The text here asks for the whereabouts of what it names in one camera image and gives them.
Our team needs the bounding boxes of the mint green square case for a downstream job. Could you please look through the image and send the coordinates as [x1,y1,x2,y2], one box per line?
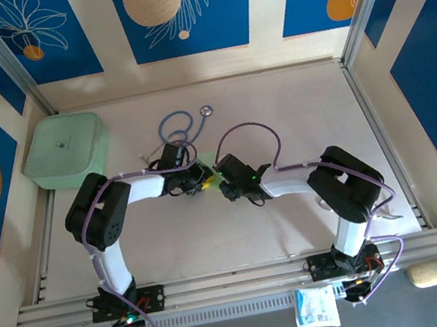
[14,106,118,197]

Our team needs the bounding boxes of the blue stethoscope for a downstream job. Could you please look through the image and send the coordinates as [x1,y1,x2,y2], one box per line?
[132,103,222,163]

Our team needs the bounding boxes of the white and blue plastic packet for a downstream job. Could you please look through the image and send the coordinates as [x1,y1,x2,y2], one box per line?
[290,282,342,327]

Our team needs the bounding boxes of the silver metal scissors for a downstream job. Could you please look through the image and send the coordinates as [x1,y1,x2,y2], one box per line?
[315,182,404,233]

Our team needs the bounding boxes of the aluminium mounting rail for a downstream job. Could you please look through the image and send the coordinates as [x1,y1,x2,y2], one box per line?
[8,228,437,327]

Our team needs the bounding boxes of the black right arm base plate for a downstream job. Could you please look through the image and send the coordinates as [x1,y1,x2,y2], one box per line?
[300,243,387,284]

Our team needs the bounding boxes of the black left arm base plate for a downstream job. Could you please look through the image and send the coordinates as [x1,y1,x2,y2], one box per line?
[87,282,170,325]

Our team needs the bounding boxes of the grey slotted cable duct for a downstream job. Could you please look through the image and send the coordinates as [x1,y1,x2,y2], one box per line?
[88,281,348,327]

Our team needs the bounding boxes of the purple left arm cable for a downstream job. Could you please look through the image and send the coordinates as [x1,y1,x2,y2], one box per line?
[68,135,230,327]

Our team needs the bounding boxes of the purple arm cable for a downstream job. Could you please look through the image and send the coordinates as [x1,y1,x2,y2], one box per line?
[68,135,230,327]
[214,100,413,323]

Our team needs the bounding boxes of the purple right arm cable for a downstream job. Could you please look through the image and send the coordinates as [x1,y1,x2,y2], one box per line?
[214,100,413,323]

